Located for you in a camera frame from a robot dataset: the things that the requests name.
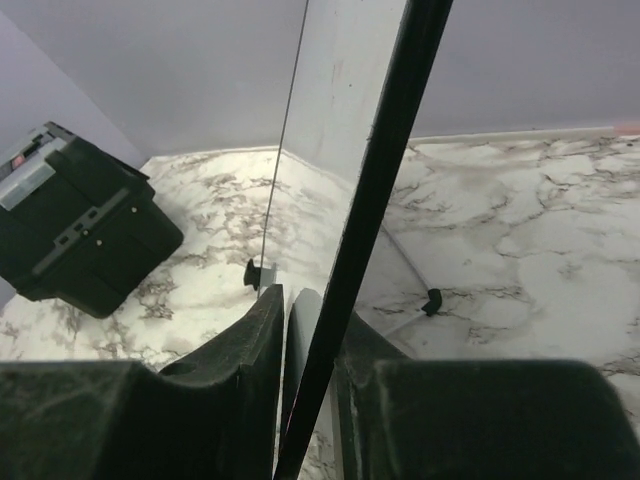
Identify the black whiteboard stand foot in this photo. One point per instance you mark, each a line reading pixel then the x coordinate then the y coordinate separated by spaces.
pixel 258 277
pixel 434 300

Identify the white dry-erase whiteboard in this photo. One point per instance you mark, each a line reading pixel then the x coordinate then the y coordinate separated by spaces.
pixel 359 76

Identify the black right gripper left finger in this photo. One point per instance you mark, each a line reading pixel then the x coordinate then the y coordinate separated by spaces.
pixel 210 415

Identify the black plastic toolbox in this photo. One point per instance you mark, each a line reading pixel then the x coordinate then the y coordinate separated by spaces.
pixel 78 224

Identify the black whiteboard stand foot left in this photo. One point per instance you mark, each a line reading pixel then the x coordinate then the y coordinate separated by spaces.
pixel 258 277

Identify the black whiteboard stand foot right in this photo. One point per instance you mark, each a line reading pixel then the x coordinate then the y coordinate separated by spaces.
pixel 434 300

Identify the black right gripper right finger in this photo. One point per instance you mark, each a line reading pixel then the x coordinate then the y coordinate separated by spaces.
pixel 399 418

